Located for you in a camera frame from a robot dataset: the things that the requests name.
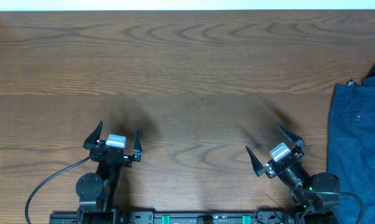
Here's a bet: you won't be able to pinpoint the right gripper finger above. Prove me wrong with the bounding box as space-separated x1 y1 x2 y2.
245 146 264 177
277 124 305 148

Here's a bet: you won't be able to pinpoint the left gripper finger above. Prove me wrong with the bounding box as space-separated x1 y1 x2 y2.
133 129 143 161
83 121 103 150

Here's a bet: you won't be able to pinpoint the dark blue shorts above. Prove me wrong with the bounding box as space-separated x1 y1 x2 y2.
327 85 375 224

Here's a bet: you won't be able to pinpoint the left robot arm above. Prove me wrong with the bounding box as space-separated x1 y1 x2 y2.
75 122 143 224

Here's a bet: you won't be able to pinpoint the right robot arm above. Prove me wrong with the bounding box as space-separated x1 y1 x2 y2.
246 125 340 223

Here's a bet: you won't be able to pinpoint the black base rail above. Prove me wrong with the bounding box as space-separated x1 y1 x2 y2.
49 209 338 224

